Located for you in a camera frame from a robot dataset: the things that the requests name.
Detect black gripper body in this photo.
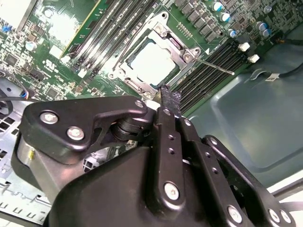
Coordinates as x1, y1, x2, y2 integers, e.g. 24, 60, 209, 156
46, 146, 225, 227

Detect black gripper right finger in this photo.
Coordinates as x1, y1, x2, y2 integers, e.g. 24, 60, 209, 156
169, 91, 298, 227

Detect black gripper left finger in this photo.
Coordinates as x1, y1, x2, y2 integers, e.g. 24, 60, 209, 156
18, 86, 187, 210

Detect metal socket cover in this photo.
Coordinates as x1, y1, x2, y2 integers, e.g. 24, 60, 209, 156
117, 25, 197, 94

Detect silver CPU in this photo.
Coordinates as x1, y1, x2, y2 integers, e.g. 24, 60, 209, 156
126, 41, 183, 86

